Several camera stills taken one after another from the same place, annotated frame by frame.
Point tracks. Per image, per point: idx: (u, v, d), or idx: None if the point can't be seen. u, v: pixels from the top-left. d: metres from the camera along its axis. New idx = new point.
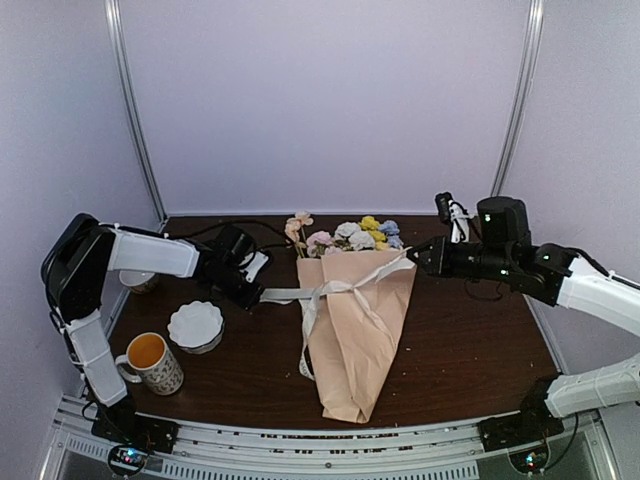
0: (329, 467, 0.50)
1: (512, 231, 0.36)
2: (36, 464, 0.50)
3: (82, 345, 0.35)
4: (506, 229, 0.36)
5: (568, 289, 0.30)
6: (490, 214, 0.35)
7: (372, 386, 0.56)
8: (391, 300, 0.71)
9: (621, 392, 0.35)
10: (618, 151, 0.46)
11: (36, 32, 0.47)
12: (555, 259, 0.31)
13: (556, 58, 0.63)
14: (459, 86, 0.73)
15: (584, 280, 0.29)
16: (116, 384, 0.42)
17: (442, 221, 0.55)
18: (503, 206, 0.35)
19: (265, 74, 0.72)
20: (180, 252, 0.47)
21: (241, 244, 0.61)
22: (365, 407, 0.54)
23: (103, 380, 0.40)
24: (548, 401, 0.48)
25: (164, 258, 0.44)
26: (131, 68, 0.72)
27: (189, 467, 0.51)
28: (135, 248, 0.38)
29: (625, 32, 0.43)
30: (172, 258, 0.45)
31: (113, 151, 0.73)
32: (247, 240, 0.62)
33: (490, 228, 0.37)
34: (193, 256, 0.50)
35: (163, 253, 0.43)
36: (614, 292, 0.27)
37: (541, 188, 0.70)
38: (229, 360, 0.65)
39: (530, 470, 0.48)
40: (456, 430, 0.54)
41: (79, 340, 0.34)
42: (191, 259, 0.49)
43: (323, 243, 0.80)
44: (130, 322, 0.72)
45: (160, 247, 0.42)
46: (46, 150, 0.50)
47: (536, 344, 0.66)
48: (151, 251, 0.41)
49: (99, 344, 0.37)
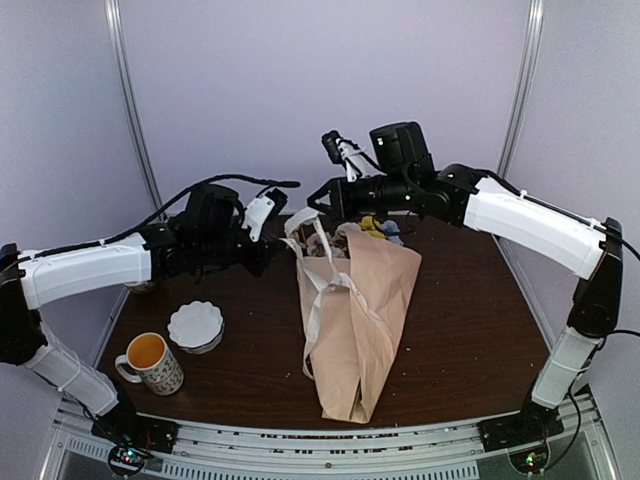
0: (329, 467, 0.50)
1: (409, 151, 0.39)
2: (36, 464, 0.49)
3: (53, 372, 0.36)
4: (402, 149, 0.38)
5: (476, 211, 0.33)
6: (382, 138, 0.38)
7: (375, 386, 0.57)
8: (397, 300, 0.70)
9: (575, 352, 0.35)
10: (617, 151, 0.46)
11: (38, 33, 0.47)
12: (461, 179, 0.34)
13: (557, 57, 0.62)
14: (459, 85, 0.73)
15: (494, 199, 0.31)
16: (102, 392, 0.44)
17: (334, 163, 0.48)
18: (395, 129, 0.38)
19: (265, 73, 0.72)
20: (124, 261, 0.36)
21: (217, 211, 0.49)
22: (366, 407, 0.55)
23: (88, 392, 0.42)
24: (535, 399, 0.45)
25: (110, 271, 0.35)
26: (131, 67, 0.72)
27: (189, 467, 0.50)
28: (58, 279, 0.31)
29: (623, 33, 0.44)
30: (120, 268, 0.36)
31: (113, 151, 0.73)
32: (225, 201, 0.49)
33: (385, 155, 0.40)
34: (148, 258, 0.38)
35: (102, 268, 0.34)
36: (523, 211, 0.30)
37: (540, 188, 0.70)
38: (229, 360, 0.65)
39: (529, 470, 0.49)
40: (456, 430, 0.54)
41: (47, 369, 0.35)
42: (147, 261, 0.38)
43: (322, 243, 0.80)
44: (130, 322, 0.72)
45: (91, 265, 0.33)
46: (47, 150, 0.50)
47: (535, 344, 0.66)
48: (84, 270, 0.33)
49: (66, 368, 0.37)
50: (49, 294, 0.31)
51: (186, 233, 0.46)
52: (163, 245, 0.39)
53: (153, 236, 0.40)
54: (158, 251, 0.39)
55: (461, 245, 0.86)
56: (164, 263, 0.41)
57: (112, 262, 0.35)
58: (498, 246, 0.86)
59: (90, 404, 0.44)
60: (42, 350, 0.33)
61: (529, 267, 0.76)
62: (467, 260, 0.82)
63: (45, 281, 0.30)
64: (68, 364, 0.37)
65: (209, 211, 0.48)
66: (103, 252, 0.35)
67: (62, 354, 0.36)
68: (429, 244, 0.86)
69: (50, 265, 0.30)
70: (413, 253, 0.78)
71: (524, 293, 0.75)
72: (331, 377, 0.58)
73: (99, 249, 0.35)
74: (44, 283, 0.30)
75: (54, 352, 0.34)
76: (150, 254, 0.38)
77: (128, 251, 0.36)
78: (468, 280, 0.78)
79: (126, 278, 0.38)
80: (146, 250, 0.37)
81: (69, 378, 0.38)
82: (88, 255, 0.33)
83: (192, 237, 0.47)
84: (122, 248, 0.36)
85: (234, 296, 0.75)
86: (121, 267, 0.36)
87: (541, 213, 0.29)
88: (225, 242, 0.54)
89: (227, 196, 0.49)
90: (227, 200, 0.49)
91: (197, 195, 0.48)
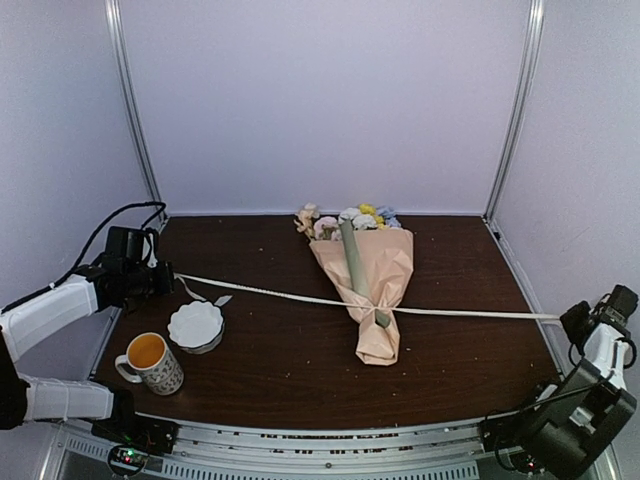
0: (328, 467, 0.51)
1: (621, 310, 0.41)
2: (36, 466, 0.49)
3: (48, 410, 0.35)
4: (618, 305, 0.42)
5: (594, 334, 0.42)
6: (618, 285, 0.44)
7: (393, 327, 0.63)
8: (393, 265, 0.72)
9: None
10: (619, 151, 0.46)
11: (37, 33, 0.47)
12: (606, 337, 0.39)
13: (557, 58, 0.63)
14: (459, 86, 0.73)
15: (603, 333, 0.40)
16: (93, 400, 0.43)
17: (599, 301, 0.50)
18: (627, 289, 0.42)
19: (266, 73, 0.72)
20: (78, 295, 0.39)
21: (134, 244, 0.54)
22: (394, 348, 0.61)
23: (83, 403, 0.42)
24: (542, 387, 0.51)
25: (67, 310, 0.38)
26: (131, 69, 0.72)
27: (189, 467, 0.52)
28: (28, 325, 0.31)
29: (625, 32, 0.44)
30: (71, 306, 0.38)
31: (113, 150, 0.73)
32: (139, 235, 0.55)
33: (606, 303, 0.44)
34: (93, 288, 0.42)
35: (58, 308, 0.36)
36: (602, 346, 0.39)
37: (540, 188, 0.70)
38: (229, 360, 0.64)
39: (530, 470, 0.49)
40: (457, 430, 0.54)
41: (43, 409, 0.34)
42: (92, 292, 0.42)
43: (329, 227, 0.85)
44: (130, 322, 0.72)
45: (53, 306, 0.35)
46: (47, 150, 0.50)
47: (536, 344, 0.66)
48: (45, 313, 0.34)
49: (55, 394, 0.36)
50: (25, 343, 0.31)
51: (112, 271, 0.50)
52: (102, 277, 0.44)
53: (84, 273, 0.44)
54: (99, 279, 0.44)
55: (461, 246, 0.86)
56: (105, 292, 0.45)
57: (65, 301, 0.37)
58: (498, 247, 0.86)
59: (94, 413, 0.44)
60: (30, 393, 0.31)
61: (529, 267, 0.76)
62: (467, 261, 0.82)
63: (21, 327, 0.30)
64: (57, 391, 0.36)
65: (126, 246, 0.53)
66: (54, 293, 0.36)
67: (46, 387, 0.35)
68: (430, 244, 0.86)
69: (20, 312, 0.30)
70: (403, 230, 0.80)
71: (524, 293, 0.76)
72: (381, 343, 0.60)
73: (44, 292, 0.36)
74: (20, 330, 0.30)
75: (39, 390, 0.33)
76: (93, 285, 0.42)
77: (76, 286, 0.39)
78: (469, 281, 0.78)
79: (73, 315, 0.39)
80: (89, 282, 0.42)
81: (62, 406, 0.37)
82: (42, 298, 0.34)
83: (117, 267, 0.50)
84: (71, 285, 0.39)
85: (234, 296, 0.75)
86: (71, 306, 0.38)
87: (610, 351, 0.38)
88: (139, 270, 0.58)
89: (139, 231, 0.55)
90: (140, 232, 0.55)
91: (114, 234, 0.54)
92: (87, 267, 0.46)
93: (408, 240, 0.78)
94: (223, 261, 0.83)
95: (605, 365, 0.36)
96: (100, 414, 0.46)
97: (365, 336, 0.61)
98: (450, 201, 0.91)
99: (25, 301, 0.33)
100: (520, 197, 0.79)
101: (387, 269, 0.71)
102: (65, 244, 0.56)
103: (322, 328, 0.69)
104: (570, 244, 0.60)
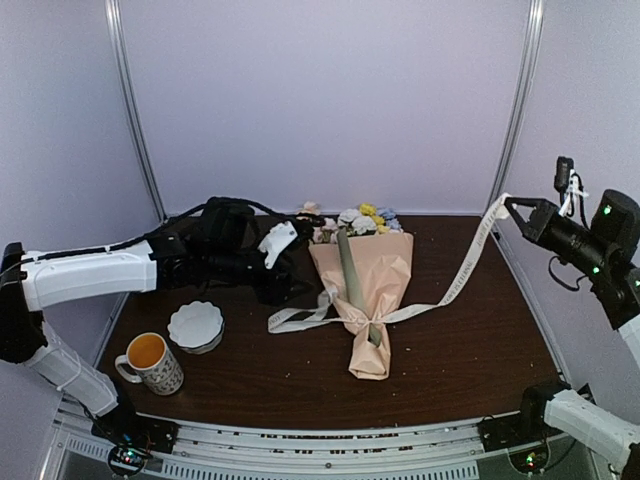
0: (329, 467, 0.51)
1: (617, 233, 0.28)
2: (36, 464, 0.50)
3: (51, 374, 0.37)
4: (609, 225, 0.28)
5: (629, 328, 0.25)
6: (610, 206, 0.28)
7: (386, 343, 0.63)
8: (391, 275, 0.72)
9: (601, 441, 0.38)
10: (618, 151, 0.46)
11: (37, 35, 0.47)
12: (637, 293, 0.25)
13: (556, 57, 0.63)
14: (458, 86, 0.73)
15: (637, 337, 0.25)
16: (102, 395, 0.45)
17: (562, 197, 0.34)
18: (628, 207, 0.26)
19: (266, 73, 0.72)
20: (129, 268, 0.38)
21: (230, 226, 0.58)
22: (385, 364, 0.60)
23: (89, 392, 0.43)
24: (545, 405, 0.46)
25: (114, 278, 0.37)
26: (131, 69, 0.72)
27: (189, 468, 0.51)
28: (55, 282, 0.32)
29: (625, 33, 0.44)
30: (119, 276, 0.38)
31: (113, 151, 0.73)
32: (238, 218, 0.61)
33: (607, 223, 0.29)
34: (152, 267, 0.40)
35: (103, 274, 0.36)
36: None
37: (540, 188, 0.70)
38: (229, 360, 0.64)
39: (530, 470, 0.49)
40: (456, 430, 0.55)
41: (45, 369, 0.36)
42: (151, 271, 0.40)
43: (328, 229, 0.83)
44: (130, 322, 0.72)
45: (95, 271, 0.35)
46: (47, 151, 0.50)
47: (535, 343, 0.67)
48: (87, 277, 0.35)
49: (66, 370, 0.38)
50: (51, 296, 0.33)
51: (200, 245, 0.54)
52: (170, 255, 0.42)
53: (161, 246, 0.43)
54: (166, 262, 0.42)
55: (460, 246, 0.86)
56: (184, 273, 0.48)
57: (115, 271, 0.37)
58: (498, 247, 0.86)
59: (90, 404, 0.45)
60: (42, 351, 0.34)
61: (529, 267, 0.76)
62: (467, 260, 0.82)
63: (48, 284, 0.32)
64: (69, 367, 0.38)
65: (224, 225, 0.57)
66: (106, 258, 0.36)
67: (62, 357, 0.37)
68: (430, 244, 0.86)
69: (55, 270, 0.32)
70: (404, 235, 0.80)
71: (524, 293, 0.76)
72: (374, 360, 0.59)
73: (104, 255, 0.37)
74: (46, 286, 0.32)
75: (53, 353, 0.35)
76: (155, 264, 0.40)
77: (134, 261, 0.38)
78: (469, 280, 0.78)
79: (129, 284, 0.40)
80: (153, 260, 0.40)
81: (67, 380, 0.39)
82: (92, 262, 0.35)
83: (201, 246, 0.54)
84: (129, 257, 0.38)
85: (234, 295, 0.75)
86: (124, 275, 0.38)
87: None
88: (235, 260, 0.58)
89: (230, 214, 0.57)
90: (243, 216, 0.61)
91: (210, 210, 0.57)
92: (168, 239, 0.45)
93: (407, 246, 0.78)
94: None
95: None
96: (93, 408, 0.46)
97: (358, 352, 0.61)
98: (450, 201, 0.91)
99: (75, 257, 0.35)
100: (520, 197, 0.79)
101: (384, 276, 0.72)
102: (64, 245, 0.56)
103: (322, 329, 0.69)
104: None
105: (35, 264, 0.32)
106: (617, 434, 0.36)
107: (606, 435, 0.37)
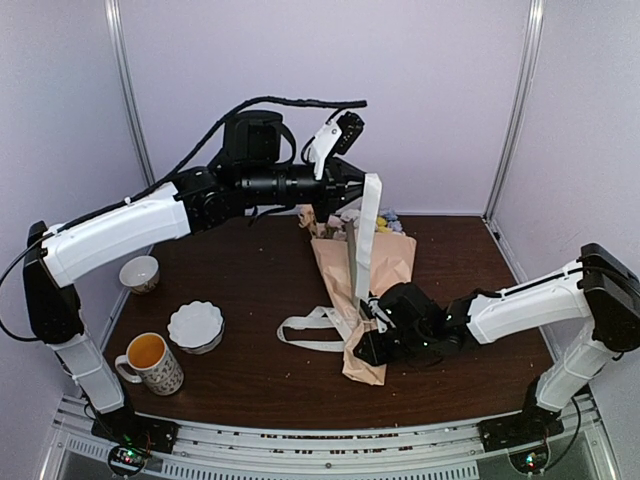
0: (328, 467, 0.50)
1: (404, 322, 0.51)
2: (36, 465, 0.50)
3: (71, 363, 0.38)
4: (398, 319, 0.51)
5: (480, 330, 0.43)
6: (389, 307, 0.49)
7: None
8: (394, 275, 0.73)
9: (591, 361, 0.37)
10: (617, 150, 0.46)
11: (36, 36, 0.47)
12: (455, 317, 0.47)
13: (556, 58, 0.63)
14: (458, 86, 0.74)
15: (481, 317, 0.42)
16: (113, 393, 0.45)
17: None
18: (397, 298, 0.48)
19: (267, 74, 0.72)
20: (151, 219, 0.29)
21: (260, 140, 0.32)
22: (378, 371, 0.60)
23: (97, 390, 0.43)
24: (541, 402, 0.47)
25: (140, 233, 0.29)
26: (131, 69, 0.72)
27: (189, 468, 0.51)
28: (77, 252, 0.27)
29: (624, 35, 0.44)
30: (143, 229, 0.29)
31: (113, 151, 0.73)
32: (266, 128, 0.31)
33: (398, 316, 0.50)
34: (181, 211, 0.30)
35: (123, 233, 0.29)
36: (505, 307, 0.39)
37: (541, 189, 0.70)
38: (230, 360, 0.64)
39: (529, 470, 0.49)
40: (457, 430, 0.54)
41: (68, 355, 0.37)
42: (181, 214, 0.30)
43: (333, 227, 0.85)
44: (130, 322, 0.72)
45: (112, 231, 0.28)
46: (48, 151, 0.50)
47: (535, 343, 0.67)
48: (107, 239, 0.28)
49: (90, 361, 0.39)
50: (82, 266, 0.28)
51: (229, 174, 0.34)
52: (199, 190, 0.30)
53: (189, 183, 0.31)
54: (194, 198, 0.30)
55: (461, 246, 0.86)
56: (212, 214, 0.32)
57: (138, 224, 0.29)
58: (498, 247, 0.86)
59: (100, 401, 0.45)
60: (77, 339, 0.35)
61: (529, 267, 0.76)
62: (467, 260, 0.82)
63: (71, 256, 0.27)
64: (92, 357, 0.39)
65: (249, 142, 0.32)
66: (119, 213, 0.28)
67: (90, 348, 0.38)
68: (430, 243, 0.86)
69: (71, 239, 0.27)
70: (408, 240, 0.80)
71: None
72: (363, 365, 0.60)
73: (126, 208, 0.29)
74: (70, 258, 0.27)
75: (84, 343, 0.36)
76: (182, 205, 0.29)
77: (155, 207, 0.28)
78: (470, 280, 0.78)
79: (163, 235, 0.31)
80: (177, 201, 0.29)
81: (88, 369, 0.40)
82: (108, 220, 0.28)
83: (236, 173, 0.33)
84: (147, 203, 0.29)
85: (234, 295, 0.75)
86: (154, 227, 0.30)
87: (514, 302, 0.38)
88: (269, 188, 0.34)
89: (265, 120, 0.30)
90: (267, 124, 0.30)
91: (232, 127, 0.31)
92: (197, 175, 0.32)
93: (411, 249, 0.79)
94: (223, 260, 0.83)
95: (556, 287, 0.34)
96: (98, 404, 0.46)
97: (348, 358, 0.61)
98: (449, 201, 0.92)
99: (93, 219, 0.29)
100: (520, 197, 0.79)
101: (387, 277, 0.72)
102: None
103: (322, 329, 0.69)
104: (570, 242, 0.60)
105: (54, 236, 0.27)
106: (577, 352, 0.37)
107: (579, 360, 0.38)
